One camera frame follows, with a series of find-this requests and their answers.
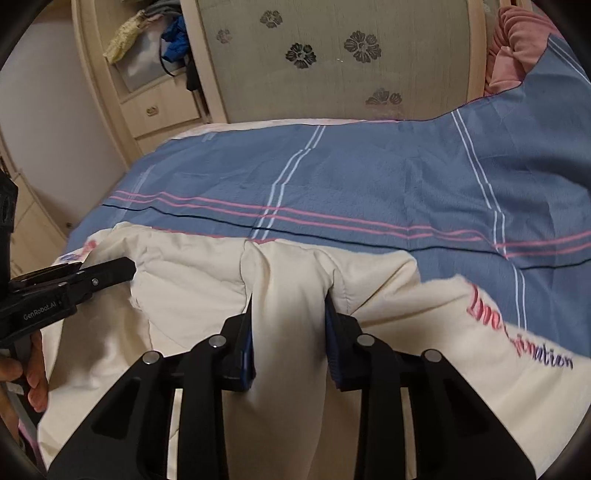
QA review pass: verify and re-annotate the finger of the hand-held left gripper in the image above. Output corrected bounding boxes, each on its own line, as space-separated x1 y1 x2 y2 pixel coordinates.
69 257 137 305

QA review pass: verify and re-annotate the grey storage box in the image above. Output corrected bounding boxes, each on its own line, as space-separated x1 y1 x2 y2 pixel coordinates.
115 28 178 90

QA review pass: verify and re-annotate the pink bedding cloth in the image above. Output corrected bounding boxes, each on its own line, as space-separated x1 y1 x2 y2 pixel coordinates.
482 4 561 97

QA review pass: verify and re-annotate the person's left hand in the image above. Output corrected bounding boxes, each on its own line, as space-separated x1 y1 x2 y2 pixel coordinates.
0 332 49 414

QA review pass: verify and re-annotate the cream sweatshirt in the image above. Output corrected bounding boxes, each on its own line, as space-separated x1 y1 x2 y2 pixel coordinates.
37 222 591 480

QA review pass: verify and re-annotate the grey cloth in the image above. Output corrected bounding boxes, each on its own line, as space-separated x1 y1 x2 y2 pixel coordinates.
143 0 183 19

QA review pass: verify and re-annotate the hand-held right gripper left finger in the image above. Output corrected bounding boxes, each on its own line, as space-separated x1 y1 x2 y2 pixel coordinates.
46 295 257 480

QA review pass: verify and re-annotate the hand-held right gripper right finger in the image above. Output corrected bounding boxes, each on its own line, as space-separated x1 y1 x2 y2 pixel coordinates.
323 295 539 480

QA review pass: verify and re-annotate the wardrobe drawer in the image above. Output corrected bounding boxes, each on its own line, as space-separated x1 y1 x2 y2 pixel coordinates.
121 83 206 139

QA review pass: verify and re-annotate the frosted floral sliding door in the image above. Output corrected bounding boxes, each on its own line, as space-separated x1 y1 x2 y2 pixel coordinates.
180 0 490 124

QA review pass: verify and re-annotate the blue striped blanket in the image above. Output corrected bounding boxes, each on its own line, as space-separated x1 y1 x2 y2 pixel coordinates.
60 34 591 356

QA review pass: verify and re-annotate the dark hanging cloth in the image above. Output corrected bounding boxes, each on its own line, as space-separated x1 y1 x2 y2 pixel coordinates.
185 58 204 93

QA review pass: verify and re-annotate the blue cloth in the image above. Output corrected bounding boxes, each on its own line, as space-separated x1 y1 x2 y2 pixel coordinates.
161 14 190 61

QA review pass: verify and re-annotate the yellowish lace cloth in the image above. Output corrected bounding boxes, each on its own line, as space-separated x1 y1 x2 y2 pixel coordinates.
102 9 160 63

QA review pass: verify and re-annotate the beige cabinet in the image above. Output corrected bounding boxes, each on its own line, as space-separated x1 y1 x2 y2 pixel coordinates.
0 134 70 278

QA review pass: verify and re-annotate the beige wardrobe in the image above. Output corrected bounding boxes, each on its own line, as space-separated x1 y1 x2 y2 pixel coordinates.
69 0 504 171

